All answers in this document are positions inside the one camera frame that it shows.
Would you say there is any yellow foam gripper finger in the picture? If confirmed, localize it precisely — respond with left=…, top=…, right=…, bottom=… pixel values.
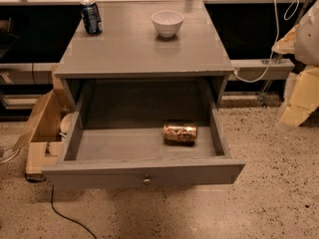
left=271, top=25, right=319, bottom=128

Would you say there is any orange soda can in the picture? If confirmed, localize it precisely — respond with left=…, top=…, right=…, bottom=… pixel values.
left=163, top=123, right=197, bottom=143

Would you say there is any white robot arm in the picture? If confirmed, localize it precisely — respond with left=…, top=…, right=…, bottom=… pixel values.
left=272, top=8, right=319, bottom=129

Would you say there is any grey cabinet counter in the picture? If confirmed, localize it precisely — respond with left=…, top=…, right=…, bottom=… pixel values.
left=55, top=1, right=233, bottom=80

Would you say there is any grey open top drawer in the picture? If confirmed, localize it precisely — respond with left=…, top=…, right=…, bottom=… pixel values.
left=43, top=79, right=245, bottom=189

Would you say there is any blue soda can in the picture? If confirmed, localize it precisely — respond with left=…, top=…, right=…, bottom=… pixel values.
left=81, top=0, right=102, bottom=35

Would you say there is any white ceramic bowl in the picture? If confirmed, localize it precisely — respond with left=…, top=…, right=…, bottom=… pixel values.
left=152, top=10, right=184, bottom=37

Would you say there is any white plate in box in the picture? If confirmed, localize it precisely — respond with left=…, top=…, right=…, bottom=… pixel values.
left=60, top=114, right=73, bottom=137

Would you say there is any open cardboard box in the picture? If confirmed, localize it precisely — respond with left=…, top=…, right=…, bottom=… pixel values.
left=13, top=66, right=74, bottom=175

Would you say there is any black floor cable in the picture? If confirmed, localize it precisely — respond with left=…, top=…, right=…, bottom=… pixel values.
left=24, top=172, right=98, bottom=239

